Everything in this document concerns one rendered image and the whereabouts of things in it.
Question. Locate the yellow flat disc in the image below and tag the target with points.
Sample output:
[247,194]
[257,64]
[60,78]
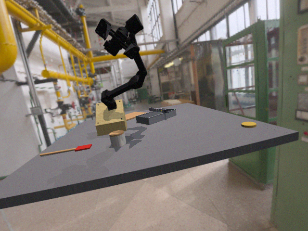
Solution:
[249,124]

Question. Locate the grey cylindrical jar with wooden lid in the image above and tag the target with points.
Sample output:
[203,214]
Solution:
[117,138]

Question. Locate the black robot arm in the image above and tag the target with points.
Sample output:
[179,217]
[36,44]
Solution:
[133,26]

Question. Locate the red spatula with wooden handle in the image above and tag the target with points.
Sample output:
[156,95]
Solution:
[79,148]

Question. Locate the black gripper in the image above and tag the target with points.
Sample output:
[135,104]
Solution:
[119,38]

